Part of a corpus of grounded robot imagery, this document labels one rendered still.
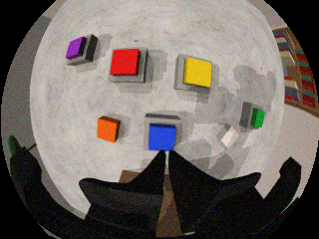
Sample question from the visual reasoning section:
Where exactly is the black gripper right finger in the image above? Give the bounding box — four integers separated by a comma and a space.
167, 150, 262, 234

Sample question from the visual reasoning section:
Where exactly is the yellow button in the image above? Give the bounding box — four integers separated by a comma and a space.
174, 53, 212, 95

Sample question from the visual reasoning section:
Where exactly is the red button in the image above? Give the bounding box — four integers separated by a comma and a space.
108, 47, 148, 84

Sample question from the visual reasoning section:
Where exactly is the blue button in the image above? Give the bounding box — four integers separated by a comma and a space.
144, 113, 180, 151

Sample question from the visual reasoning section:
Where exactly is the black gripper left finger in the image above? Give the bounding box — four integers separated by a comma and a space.
79, 150, 166, 230

